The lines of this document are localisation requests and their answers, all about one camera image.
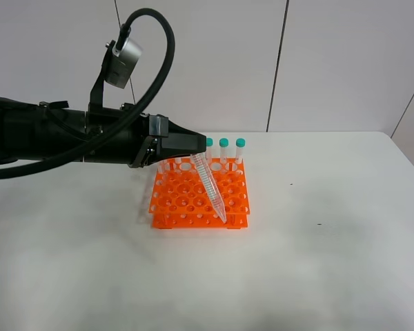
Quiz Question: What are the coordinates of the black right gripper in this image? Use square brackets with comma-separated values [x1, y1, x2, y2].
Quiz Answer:
[84, 108, 206, 168]

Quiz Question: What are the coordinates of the teal capped test tube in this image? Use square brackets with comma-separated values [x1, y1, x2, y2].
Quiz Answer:
[190, 153, 226, 223]

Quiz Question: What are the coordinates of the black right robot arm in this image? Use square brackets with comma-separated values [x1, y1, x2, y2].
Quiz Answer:
[0, 97, 168, 168]

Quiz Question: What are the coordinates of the orange test tube rack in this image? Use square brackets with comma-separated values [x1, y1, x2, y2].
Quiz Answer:
[149, 158, 250, 229]

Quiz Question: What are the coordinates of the racked test tube far right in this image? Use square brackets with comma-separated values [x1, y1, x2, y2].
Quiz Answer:
[235, 138, 246, 164]

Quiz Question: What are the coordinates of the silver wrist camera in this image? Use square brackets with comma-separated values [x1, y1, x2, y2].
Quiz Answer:
[105, 38, 142, 89]

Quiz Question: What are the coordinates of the thick black hose cable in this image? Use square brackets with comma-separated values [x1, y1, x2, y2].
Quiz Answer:
[0, 8, 177, 181]

